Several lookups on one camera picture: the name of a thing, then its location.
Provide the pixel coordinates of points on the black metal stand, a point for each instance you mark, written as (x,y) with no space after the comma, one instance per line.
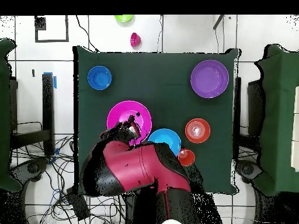
(48,105)

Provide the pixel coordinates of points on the small magenta bowl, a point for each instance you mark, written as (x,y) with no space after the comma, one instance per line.
(135,39)

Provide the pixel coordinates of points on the large pink plastic bowl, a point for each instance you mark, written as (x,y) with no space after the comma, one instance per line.
(121,109)

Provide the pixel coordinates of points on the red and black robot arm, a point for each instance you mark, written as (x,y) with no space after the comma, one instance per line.
(130,168)

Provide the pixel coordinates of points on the large light blue bowl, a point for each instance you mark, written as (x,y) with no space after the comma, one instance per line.
(167,137)

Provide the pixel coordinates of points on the large purple plastic bowl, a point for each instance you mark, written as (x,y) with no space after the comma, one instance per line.
(209,78)

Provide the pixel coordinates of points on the white box stack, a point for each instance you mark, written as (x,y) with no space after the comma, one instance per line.
(296,140)

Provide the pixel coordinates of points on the small dark blue bowl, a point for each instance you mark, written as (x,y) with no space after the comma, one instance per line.
(99,77)

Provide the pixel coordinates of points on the orange plastic bowl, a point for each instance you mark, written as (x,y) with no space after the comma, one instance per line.
(197,130)

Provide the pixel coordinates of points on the dark green tablecloth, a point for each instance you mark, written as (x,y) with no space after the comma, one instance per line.
(158,93)

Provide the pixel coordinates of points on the green bowl on floor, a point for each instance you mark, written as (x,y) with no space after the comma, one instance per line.
(123,18)

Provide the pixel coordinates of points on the orange plastic cup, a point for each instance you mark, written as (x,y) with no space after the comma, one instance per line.
(186,157)

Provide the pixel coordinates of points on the green cloth side table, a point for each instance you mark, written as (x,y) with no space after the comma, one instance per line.
(4,116)
(280,116)

